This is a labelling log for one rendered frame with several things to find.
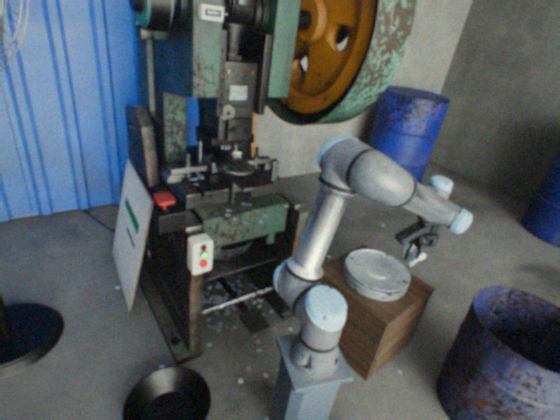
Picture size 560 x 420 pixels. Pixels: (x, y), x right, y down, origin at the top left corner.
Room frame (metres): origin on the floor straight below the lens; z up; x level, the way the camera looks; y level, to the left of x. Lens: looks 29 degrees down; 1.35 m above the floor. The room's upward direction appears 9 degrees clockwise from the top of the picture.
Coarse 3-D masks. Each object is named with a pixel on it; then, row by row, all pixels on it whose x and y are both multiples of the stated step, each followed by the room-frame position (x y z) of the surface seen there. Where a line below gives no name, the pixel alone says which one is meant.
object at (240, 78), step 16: (240, 64) 1.35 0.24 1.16; (256, 64) 1.39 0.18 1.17; (240, 80) 1.35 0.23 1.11; (256, 80) 1.40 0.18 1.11; (224, 96) 1.32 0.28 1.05; (240, 96) 1.35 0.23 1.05; (208, 112) 1.38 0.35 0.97; (224, 112) 1.30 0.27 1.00; (240, 112) 1.36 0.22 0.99; (208, 128) 1.37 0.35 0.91; (224, 128) 1.32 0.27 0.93; (240, 128) 1.33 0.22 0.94
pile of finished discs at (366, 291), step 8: (384, 256) 1.44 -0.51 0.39; (344, 264) 1.34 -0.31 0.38; (344, 272) 1.29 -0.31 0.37; (352, 280) 1.22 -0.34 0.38; (360, 288) 1.19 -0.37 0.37; (368, 288) 1.18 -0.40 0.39; (368, 296) 1.17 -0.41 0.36; (376, 296) 1.16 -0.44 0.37; (384, 296) 1.16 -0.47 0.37; (392, 296) 1.17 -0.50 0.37; (400, 296) 1.19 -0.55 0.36
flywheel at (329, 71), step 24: (312, 0) 1.61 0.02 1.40; (336, 0) 1.55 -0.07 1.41; (360, 0) 1.45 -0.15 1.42; (312, 24) 1.59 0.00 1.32; (336, 24) 1.53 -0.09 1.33; (360, 24) 1.39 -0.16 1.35; (312, 48) 1.63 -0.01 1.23; (336, 48) 1.55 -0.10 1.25; (360, 48) 1.37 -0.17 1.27; (312, 72) 1.61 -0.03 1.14; (336, 72) 1.49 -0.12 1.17; (288, 96) 1.66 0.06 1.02; (312, 96) 1.56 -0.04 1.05; (336, 96) 1.42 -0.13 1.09
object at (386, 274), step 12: (360, 252) 1.43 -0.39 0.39; (372, 252) 1.45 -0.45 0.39; (348, 264) 1.32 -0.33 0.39; (360, 264) 1.33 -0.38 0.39; (372, 264) 1.34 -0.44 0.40; (384, 264) 1.35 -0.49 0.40; (396, 264) 1.38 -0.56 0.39; (360, 276) 1.24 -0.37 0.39; (372, 276) 1.26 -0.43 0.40; (384, 276) 1.26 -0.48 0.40; (396, 276) 1.28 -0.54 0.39; (408, 276) 1.30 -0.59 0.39; (372, 288) 1.18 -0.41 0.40; (384, 288) 1.19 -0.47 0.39; (396, 288) 1.20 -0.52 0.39
